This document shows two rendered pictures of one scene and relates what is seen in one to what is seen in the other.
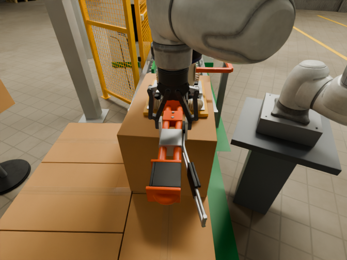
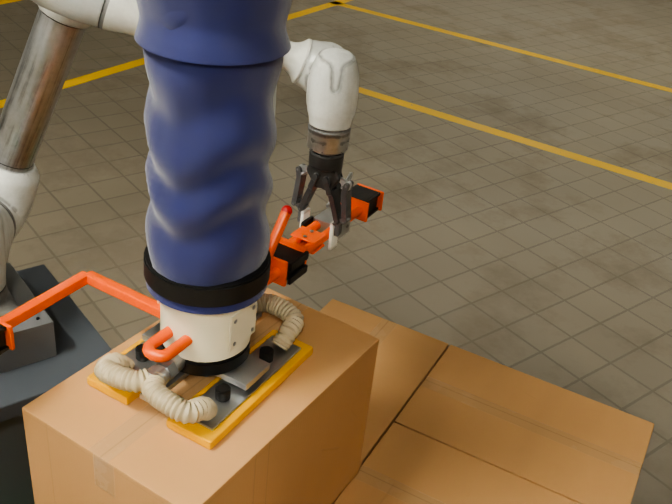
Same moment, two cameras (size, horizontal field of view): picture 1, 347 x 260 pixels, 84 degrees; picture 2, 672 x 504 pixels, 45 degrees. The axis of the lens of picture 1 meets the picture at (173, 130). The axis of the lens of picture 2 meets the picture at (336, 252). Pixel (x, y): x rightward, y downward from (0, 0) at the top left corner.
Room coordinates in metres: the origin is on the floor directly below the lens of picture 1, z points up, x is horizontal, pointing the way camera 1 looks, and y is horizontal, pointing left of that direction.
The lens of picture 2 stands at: (1.91, 0.70, 1.99)
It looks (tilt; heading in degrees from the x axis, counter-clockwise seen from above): 31 degrees down; 204
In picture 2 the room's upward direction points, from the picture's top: 6 degrees clockwise
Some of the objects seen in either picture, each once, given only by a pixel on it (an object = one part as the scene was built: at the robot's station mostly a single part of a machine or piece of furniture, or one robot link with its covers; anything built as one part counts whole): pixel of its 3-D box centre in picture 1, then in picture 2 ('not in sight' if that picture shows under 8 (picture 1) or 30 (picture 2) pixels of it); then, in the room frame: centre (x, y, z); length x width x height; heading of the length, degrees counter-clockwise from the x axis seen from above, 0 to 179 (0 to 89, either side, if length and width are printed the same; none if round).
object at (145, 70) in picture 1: (149, 65); not in sight; (2.43, 0.31, 0.50); 2.31 x 0.05 x 0.19; 179
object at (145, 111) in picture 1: (158, 92); (245, 378); (0.87, 0.08, 0.97); 0.34 x 0.10 x 0.05; 177
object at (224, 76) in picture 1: (222, 88); not in sight; (1.82, -0.51, 0.50); 0.07 x 0.07 x 1.00; 89
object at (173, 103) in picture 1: (174, 101); (280, 260); (0.62, 0.00, 1.07); 0.10 x 0.08 x 0.06; 87
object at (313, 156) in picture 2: (173, 82); (325, 168); (0.46, 0.00, 1.23); 0.08 x 0.07 x 0.09; 87
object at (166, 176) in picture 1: (164, 180); (361, 202); (0.27, 0.02, 1.07); 0.08 x 0.07 x 0.05; 177
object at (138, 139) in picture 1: (173, 128); (214, 444); (0.86, 0.00, 0.74); 0.60 x 0.40 x 0.40; 175
